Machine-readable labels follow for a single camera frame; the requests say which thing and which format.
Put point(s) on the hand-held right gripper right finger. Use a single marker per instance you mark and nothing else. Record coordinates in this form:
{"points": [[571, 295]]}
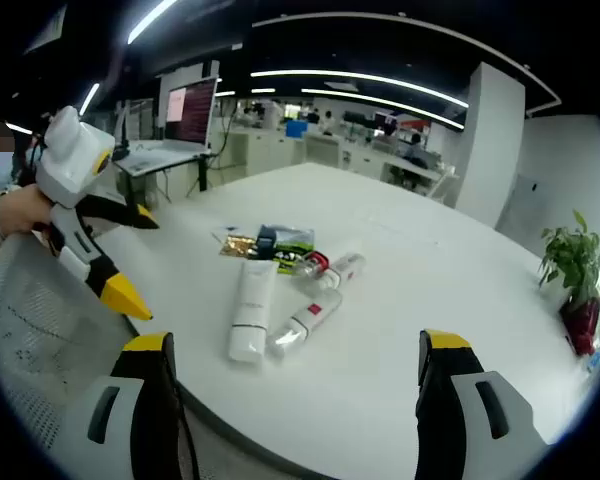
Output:
{"points": [[445, 425]]}

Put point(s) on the white mesh chair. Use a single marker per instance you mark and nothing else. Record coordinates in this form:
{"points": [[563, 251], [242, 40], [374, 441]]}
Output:
{"points": [[30, 325]]}

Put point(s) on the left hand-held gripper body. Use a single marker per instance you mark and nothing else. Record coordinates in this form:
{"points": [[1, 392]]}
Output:
{"points": [[70, 160]]}

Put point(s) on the white pump bottle red collar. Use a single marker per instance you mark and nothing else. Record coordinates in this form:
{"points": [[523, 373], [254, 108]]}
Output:
{"points": [[316, 259]]}

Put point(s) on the clear white tube red label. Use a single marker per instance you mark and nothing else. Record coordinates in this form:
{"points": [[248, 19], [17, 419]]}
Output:
{"points": [[305, 320]]}

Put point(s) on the gold foil skincare sachet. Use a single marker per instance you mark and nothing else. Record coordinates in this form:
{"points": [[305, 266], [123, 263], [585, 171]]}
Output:
{"points": [[237, 246]]}

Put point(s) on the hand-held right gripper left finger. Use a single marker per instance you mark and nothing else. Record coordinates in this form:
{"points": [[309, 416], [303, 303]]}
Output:
{"points": [[130, 425]]}

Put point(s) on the small white bottle red label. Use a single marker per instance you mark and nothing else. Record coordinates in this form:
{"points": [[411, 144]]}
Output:
{"points": [[330, 284]]}

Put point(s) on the potted green plant red pot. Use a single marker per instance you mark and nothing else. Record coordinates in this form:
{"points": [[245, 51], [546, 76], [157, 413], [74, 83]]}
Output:
{"points": [[572, 255]]}

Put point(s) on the laptop stand table black legs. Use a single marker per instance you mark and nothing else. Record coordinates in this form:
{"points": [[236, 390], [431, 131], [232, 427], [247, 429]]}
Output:
{"points": [[202, 175]]}

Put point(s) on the silver navy skincare sachet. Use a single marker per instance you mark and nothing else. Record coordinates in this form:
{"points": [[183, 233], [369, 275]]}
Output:
{"points": [[290, 234]]}

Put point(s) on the person's left hand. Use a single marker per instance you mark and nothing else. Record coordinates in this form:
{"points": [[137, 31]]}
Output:
{"points": [[25, 210]]}

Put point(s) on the blue storage bin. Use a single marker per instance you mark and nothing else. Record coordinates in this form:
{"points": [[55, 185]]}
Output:
{"points": [[296, 128]]}

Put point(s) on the white skincare tube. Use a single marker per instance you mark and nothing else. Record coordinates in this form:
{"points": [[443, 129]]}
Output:
{"points": [[250, 310]]}

